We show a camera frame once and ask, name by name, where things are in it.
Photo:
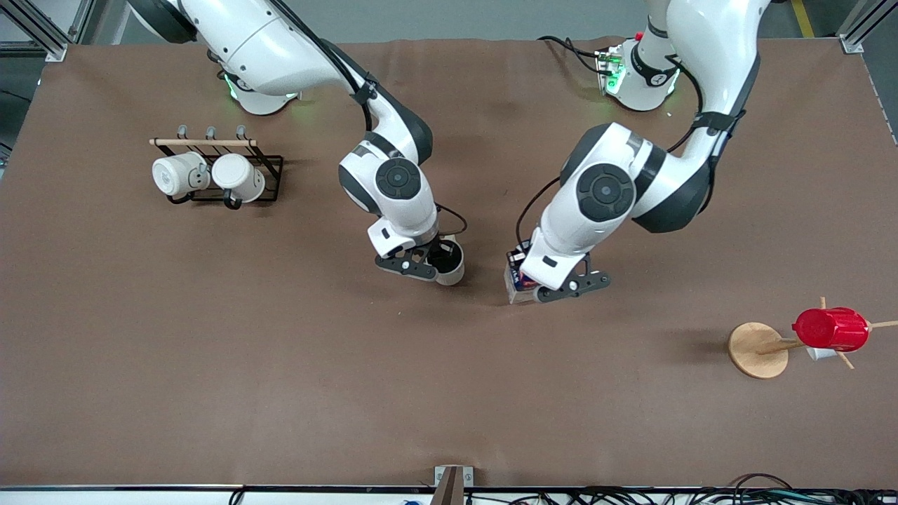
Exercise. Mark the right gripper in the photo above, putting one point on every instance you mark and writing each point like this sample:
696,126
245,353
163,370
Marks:
443,254

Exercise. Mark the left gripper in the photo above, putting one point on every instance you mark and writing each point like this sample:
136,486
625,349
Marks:
520,257

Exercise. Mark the white mug with grey interior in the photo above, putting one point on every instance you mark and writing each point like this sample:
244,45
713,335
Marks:
457,270

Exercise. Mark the blue milk carton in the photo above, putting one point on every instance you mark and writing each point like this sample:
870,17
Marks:
518,289

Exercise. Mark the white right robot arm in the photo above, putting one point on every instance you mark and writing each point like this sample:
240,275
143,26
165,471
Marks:
266,49

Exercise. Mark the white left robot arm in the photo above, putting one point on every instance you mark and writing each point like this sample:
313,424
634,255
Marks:
610,196

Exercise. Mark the small white cup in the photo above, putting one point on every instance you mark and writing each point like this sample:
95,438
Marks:
819,354

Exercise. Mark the red plastic cup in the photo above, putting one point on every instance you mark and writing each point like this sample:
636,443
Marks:
831,330

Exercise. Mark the wooden mug tree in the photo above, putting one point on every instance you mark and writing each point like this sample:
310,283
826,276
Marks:
758,349

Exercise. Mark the plain white mug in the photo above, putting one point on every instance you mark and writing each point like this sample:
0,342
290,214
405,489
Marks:
238,177

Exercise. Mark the white mug with printed logo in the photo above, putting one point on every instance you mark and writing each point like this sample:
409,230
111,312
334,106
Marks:
175,174

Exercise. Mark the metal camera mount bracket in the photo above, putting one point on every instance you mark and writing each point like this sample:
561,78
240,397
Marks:
452,484

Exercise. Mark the aluminium frame post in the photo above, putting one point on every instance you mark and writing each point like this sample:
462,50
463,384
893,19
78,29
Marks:
859,31

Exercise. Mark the aluminium frame profile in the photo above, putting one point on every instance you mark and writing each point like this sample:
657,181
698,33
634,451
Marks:
42,31

